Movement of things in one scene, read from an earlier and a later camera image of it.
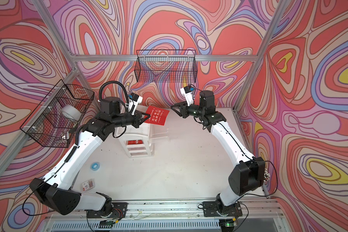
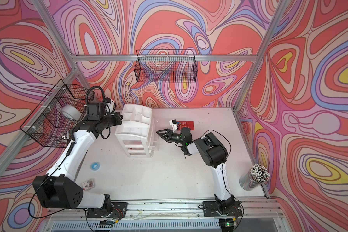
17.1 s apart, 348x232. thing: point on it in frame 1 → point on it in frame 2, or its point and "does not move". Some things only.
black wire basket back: [166, 66] does not move
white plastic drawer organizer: [138, 142] does not move
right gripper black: [183, 109] → [169, 133]
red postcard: [134, 142] → [136, 148]
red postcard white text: [158, 116] → [181, 124]
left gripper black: [137, 120] → [118, 118]
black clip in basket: [72, 130] does not move
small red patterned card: [88, 185] does not move
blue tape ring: [95, 166] does not move
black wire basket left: [55, 119] does not move
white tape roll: [71, 112] does not move
